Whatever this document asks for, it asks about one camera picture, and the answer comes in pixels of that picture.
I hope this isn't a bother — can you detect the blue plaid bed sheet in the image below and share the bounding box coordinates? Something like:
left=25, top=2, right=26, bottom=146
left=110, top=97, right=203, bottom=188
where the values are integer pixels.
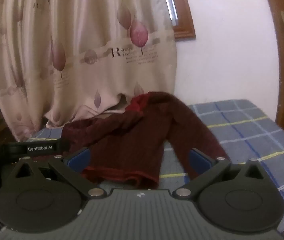
left=28, top=99, right=284, bottom=235

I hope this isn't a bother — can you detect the beige leaf print curtain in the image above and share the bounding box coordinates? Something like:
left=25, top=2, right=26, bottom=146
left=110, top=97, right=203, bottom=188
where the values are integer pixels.
left=0, top=0, right=177, bottom=141

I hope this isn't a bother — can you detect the brown wooden window frame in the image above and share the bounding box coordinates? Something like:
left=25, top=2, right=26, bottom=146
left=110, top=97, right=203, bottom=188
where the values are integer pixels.
left=166, top=0, right=196, bottom=40

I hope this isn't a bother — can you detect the dark red knitted sweater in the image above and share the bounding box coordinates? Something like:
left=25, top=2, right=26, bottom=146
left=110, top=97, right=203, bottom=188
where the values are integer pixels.
left=61, top=92, right=226, bottom=189

